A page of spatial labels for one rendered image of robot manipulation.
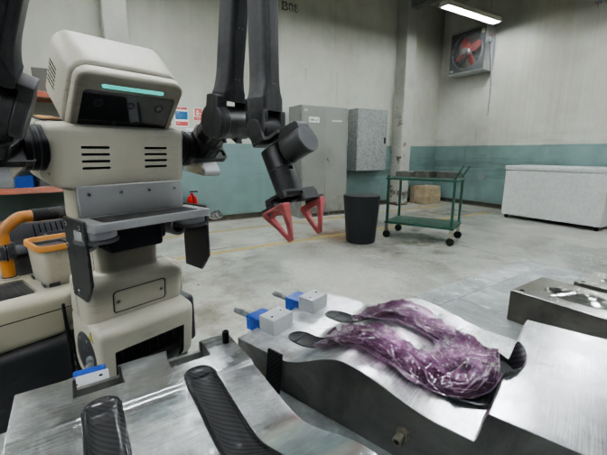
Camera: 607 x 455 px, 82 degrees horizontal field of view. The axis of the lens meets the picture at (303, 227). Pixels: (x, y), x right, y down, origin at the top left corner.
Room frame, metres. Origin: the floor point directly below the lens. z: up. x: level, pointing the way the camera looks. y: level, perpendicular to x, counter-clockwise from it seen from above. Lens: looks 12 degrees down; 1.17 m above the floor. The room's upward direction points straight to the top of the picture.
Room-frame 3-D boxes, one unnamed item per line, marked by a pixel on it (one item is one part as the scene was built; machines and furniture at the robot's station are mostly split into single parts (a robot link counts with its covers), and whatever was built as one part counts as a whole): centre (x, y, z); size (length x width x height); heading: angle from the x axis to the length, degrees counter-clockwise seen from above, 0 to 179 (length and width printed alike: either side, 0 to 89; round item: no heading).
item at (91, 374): (0.47, 0.33, 0.83); 0.13 x 0.05 x 0.05; 32
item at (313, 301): (0.69, 0.02, 0.86); 0.13 x 0.05 x 0.05; 51
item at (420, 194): (8.19, -2.85, 0.20); 0.63 x 0.44 x 0.40; 121
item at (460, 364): (0.48, -0.16, 0.90); 0.26 x 0.18 x 0.08; 51
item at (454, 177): (4.72, -1.66, 0.50); 0.98 x 0.55 x 1.01; 56
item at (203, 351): (0.44, 0.16, 0.87); 0.05 x 0.05 x 0.04; 33
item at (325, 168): (6.58, -0.29, 0.98); 1.00 x 0.47 x 1.95; 121
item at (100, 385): (0.38, 0.25, 0.87); 0.05 x 0.05 x 0.04; 33
